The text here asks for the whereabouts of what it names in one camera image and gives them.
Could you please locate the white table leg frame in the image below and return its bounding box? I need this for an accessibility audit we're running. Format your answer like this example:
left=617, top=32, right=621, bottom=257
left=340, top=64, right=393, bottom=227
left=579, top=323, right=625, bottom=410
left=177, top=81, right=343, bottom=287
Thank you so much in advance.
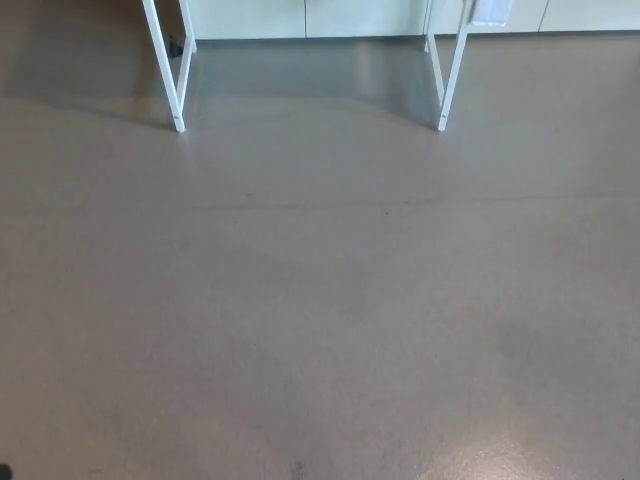
left=141, top=0, right=198, bottom=133
left=423, top=0, right=477, bottom=133

